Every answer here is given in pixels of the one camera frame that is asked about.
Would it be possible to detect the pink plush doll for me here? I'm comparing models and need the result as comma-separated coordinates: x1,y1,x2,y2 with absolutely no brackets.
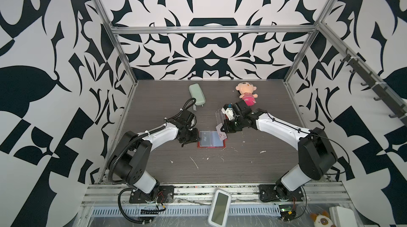
235,82,258,107

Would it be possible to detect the white brown plush toy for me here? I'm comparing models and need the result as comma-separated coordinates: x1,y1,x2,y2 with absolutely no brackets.
310,211,336,227

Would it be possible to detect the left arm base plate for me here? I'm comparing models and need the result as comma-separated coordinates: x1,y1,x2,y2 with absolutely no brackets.
129,185,175,204

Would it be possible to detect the clear plastic card box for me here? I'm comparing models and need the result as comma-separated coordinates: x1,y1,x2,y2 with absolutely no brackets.
215,108,227,125

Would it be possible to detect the black coat hook rail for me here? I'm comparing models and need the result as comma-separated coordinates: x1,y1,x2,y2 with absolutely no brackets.
340,49,407,126

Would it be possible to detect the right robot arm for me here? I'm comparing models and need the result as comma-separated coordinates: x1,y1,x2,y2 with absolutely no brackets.
220,100,338,198

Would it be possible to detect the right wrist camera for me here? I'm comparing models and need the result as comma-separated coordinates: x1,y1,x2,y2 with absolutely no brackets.
221,105,235,121

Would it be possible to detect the red card holder wallet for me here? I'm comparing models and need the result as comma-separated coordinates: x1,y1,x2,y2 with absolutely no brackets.
197,131,226,148

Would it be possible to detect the small green circuit board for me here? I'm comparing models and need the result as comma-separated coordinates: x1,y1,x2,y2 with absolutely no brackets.
279,205,296,222

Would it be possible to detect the white pink patterned card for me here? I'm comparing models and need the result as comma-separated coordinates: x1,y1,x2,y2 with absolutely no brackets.
216,124,227,141

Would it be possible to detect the white box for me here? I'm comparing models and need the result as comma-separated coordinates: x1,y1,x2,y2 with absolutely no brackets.
329,206,358,227

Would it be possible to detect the mint green glasses case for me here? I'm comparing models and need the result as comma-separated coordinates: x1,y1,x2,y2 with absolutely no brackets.
189,83,206,106

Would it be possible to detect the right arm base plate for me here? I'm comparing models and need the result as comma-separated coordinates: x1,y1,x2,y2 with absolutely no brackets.
258,184,304,203

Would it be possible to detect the black corrugated cable conduit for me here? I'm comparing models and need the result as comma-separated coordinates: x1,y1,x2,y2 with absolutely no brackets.
107,98,197,225

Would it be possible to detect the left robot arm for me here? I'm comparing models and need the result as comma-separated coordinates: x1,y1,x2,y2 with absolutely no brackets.
106,110,199,197

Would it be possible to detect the white timer display device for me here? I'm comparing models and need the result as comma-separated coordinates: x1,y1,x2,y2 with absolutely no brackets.
208,189,232,227

